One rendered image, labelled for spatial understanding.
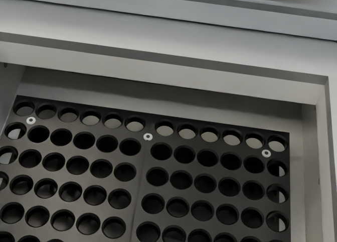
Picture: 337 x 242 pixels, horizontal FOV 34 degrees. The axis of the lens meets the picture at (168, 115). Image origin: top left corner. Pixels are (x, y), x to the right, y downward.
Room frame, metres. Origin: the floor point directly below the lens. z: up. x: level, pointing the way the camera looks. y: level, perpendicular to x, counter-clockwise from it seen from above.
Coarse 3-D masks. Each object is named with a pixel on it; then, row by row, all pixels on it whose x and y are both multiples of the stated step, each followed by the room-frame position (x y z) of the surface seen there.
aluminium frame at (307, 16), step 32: (64, 0) 0.25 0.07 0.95; (96, 0) 0.25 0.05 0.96; (128, 0) 0.25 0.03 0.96; (160, 0) 0.25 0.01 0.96; (192, 0) 0.25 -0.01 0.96; (224, 0) 0.25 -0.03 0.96; (256, 0) 0.25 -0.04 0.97; (288, 0) 0.25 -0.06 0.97; (320, 0) 0.25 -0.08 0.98; (288, 32) 0.25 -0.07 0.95; (320, 32) 0.25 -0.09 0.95
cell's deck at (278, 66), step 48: (0, 0) 0.25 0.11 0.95; (0, 48) 0.23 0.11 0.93; (48, 48) 0.23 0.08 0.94; (96, 48) 0.22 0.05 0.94; (144, 48) 0.23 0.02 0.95; (192, 48) 0.23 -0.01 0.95; (240, 48) 0.23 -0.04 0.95; (288, 48) 0.24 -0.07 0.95; (336, 48) 0.24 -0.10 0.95; (288, 96) 0.22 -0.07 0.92; (336, 96) 0.20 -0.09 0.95; (336, 144) 0.17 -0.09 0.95; (336, 192) 0.14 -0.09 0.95; (336, 240) 0.12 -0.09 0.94
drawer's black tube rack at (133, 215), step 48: (0, 144) 0.18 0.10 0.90; (48, 144) 0.18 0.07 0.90; (96, 144) 0.18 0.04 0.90; (144, 144) 0.19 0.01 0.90; (192, 144) 0.19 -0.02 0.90; (0, 192) 0.15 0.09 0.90; (48, 192) 0.16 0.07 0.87; (96, 192) 0.17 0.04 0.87; (144, 192) 0.16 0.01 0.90; (192, 192) 0.16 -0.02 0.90; (240, 192) 0.16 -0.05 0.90; (288, 192) 0.17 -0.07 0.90; (0, 240) 0.13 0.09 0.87; (48, 240) 0.12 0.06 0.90; (96, 240) 0.12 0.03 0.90; (144, 240) 0.14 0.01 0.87; (192, 240) 0.14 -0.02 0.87; (240, 240) 0.13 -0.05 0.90; (288, 240) 0.13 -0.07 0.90
